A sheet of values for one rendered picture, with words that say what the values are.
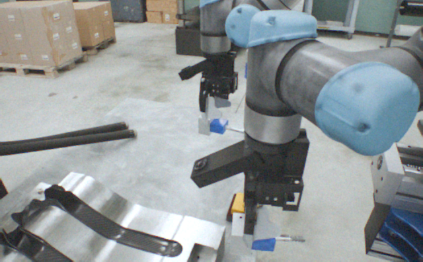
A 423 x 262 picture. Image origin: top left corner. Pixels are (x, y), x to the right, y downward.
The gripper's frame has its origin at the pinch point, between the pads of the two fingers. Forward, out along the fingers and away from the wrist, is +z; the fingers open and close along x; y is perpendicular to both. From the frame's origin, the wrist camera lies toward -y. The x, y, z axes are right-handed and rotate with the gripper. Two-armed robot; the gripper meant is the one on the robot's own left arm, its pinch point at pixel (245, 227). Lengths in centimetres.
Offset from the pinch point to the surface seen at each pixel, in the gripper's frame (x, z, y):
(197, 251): 0.1, 8.7, -8.8
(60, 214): -0.5, 2.0, -35.9
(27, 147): 23, 5, -62
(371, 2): 600, 24, 253
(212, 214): 15.3, 15.0, -7.7
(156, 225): 3.6, 6.5, -17.8
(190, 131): 53, 15, -20
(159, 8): 646, 57, -209
